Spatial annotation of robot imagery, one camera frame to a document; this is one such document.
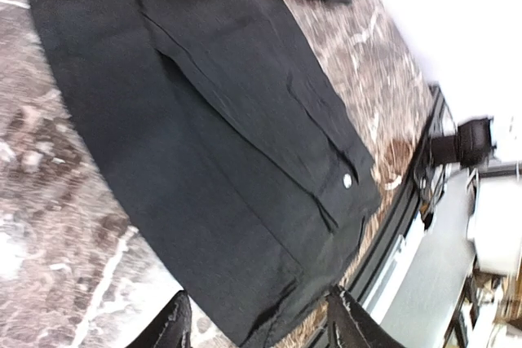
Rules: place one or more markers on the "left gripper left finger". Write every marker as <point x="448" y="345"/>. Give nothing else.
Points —
<point x="171" y="328"/>

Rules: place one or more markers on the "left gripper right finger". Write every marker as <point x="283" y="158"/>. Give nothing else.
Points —
<point x="350" y="326"/>

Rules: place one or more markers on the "black long sleeve shirt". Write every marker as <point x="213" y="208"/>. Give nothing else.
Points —
<point x="223" y="140"/>

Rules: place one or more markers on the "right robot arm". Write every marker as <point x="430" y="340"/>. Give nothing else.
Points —
<point x="489" y="150"/>

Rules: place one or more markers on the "black front rail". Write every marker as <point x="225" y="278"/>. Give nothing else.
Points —
<point x="384" y="266"/>

